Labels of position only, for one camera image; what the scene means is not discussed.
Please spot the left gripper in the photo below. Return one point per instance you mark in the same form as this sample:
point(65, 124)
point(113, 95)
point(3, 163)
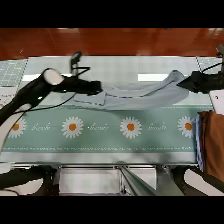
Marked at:
point(87, 87)

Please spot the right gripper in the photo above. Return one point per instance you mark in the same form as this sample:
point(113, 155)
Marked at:
point(196, 82)

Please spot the pale grey-blue shirt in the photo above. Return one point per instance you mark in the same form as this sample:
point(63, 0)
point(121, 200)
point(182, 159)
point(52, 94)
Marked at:
point(140, 96)

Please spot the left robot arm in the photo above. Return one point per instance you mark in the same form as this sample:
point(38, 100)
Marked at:
point(30, 93)

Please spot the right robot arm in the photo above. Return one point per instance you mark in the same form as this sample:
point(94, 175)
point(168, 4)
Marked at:
point(216, 81)

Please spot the blue garment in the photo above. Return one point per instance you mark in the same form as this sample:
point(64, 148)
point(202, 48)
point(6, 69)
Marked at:
point(198, 143)

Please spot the brown garment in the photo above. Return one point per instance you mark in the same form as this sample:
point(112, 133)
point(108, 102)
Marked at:
point(213, 143)

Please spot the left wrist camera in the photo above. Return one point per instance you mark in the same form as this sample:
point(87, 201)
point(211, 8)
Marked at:
point(76, 59)

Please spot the silver frame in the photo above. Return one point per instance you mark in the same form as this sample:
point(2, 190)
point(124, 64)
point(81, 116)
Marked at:
point(100, 178)

